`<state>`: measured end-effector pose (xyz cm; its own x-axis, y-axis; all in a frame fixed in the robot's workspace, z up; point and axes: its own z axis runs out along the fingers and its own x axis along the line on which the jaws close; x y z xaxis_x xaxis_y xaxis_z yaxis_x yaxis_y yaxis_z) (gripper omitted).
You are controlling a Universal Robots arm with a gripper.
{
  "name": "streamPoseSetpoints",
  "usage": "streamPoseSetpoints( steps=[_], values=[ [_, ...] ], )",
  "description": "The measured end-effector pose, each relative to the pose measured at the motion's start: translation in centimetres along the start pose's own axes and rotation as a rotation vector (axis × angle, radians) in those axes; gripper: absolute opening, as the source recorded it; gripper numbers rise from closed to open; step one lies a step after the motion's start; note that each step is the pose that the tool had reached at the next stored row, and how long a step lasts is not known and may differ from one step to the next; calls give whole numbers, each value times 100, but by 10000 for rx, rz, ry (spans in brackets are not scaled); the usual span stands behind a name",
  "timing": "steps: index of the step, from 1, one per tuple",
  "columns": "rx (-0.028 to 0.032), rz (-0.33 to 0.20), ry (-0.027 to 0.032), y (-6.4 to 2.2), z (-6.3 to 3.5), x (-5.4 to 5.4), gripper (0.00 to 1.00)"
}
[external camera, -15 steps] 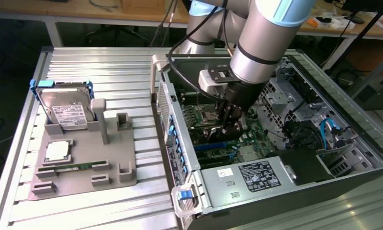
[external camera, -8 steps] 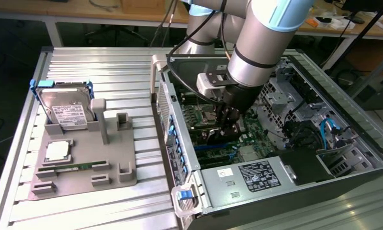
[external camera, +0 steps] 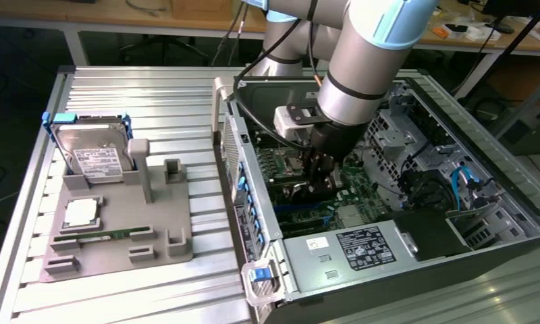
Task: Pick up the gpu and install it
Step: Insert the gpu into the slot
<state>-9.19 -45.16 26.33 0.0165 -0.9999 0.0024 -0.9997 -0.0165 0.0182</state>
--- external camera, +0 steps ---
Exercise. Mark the black tripod pole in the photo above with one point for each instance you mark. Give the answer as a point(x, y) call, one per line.
point(505, 49)

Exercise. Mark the blue expansion slot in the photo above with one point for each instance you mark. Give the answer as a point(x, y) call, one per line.
point(293, 207)

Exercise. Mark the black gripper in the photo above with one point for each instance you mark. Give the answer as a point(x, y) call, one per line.
point(338, 138)

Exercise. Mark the wooden desk with white legs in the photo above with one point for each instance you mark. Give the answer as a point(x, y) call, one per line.
point(456, 42)
point(95, 17)

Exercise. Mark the silver chipset heatsink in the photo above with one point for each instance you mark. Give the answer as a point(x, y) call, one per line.
point(353, 216)

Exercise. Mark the black office chair base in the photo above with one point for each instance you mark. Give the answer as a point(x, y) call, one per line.
point(167, 47)

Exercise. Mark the silver CPU chip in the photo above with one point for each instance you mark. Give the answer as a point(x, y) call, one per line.
point(82, 214)

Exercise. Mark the low-profile Nvidia graphics card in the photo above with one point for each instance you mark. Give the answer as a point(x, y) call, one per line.
point(300, 194)

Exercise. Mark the green RAM stick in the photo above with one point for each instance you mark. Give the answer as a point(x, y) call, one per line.
point(109, 235)

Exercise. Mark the dark equipment box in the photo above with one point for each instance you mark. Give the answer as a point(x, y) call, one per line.
point(532, 135)

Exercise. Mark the grey plastic parts rack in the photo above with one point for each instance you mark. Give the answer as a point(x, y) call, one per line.
point(117, 243)

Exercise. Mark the green motherboard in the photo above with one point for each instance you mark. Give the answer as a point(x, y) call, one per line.
point(356, 199)

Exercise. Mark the open black PC case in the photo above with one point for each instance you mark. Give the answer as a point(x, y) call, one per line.
point(433, 280)

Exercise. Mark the black monitor stand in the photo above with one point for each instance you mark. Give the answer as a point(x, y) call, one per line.
point(500, 25)

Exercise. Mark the small orange box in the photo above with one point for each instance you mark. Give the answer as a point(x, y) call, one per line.
point(441, 32)

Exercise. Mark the grey power supply unit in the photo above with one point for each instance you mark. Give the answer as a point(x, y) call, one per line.
point(316, 266)

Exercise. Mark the metal disk bay cage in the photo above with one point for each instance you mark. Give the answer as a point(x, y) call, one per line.
point(392, 141)

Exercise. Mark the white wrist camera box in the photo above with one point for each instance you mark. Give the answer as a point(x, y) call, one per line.
point(286, 125)

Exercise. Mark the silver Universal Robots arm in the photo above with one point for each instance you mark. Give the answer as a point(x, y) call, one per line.
point(369, 50)

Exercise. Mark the hard disk with blue carrier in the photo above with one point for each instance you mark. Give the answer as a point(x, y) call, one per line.
point(95, 152)

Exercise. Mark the CPU socket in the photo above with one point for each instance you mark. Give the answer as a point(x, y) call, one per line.
point(293, 162)

